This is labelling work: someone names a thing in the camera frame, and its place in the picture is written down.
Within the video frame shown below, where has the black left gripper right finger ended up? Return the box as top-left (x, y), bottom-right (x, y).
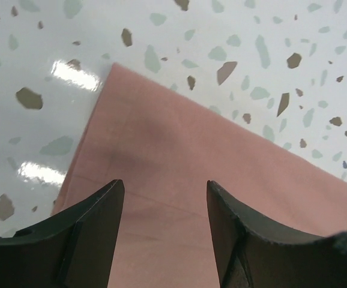
top-left (207, 181), bottom-right (347, 288)

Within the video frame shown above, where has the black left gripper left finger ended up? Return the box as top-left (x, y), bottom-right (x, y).
top-left (0, 180), bottom-right (125, 287)

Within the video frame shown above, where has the pink printed t-shirt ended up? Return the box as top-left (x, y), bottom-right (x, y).
top-left (55, 64), bottom-right (347, 287)

